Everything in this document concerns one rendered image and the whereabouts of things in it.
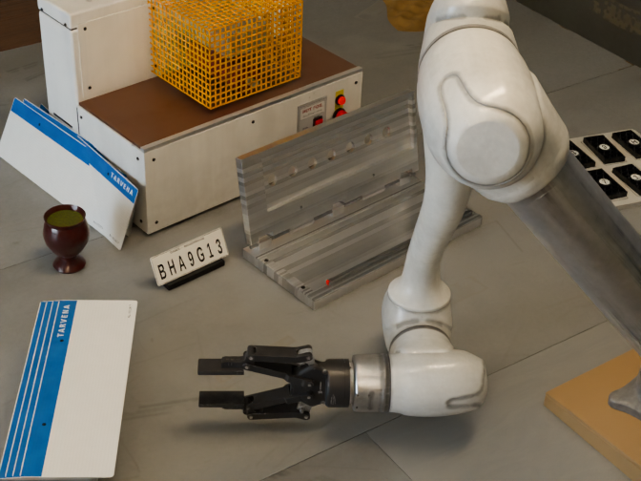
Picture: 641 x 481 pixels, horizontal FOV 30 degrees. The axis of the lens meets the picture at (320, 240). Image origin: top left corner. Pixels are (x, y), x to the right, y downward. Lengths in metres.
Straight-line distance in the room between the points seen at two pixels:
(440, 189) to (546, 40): 1.59
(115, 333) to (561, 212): 0.81
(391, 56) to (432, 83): 1.63
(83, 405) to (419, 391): 0.50
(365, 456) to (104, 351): 0.44
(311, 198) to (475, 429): 0.60
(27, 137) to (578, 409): 1.26
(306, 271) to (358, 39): 1.04
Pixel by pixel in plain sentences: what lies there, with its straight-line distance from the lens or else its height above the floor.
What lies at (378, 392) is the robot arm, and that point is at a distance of 1.83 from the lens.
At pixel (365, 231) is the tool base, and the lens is 2.32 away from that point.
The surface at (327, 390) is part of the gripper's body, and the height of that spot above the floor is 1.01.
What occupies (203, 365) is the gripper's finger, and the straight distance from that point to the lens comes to 1.83.
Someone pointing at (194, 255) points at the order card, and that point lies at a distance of 2.21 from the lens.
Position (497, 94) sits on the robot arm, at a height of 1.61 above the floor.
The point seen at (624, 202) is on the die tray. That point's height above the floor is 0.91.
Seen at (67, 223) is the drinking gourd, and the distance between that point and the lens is 2.20.
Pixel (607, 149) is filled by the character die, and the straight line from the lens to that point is 2.69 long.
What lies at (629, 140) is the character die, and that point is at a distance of 2.74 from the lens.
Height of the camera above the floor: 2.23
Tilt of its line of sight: 35 degrees down
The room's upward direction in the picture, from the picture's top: 3 degrees clockwise
